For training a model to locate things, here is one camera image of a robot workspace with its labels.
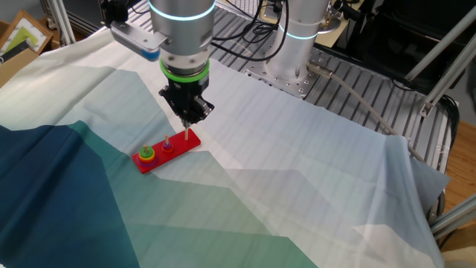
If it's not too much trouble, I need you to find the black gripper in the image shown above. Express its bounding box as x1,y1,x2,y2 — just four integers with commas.
158,80,216,131

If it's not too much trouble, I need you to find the red Hanoi base with pegs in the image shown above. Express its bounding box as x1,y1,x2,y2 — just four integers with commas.
131,128,202,175

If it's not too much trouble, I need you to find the blue green white tablecloth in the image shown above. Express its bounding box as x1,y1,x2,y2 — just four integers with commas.
0,28,451,268

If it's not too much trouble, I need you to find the black mounted device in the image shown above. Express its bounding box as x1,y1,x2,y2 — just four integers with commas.
100,0,130,28

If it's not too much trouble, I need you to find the brown cardboard box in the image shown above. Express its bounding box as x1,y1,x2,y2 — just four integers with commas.
0,47,40,89

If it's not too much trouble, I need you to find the green flange adapter ring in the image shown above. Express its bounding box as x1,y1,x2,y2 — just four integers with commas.
159,59,211,84

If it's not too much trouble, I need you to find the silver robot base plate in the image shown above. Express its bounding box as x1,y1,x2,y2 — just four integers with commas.
243,46,325,100

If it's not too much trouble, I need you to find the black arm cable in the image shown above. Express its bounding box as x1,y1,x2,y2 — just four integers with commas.
211,0,293,63

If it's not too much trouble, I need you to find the aluminium frame bar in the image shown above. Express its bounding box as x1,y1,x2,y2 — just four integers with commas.
47,0,77,46
404,5,476,82
419,39,476,118
429,193,476,240

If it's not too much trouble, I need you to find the grey corrugated hose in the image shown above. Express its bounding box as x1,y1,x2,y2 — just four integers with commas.
306,61,427,163

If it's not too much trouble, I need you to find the wooden picture frame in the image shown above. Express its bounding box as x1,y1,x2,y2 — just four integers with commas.
0,9,54,57

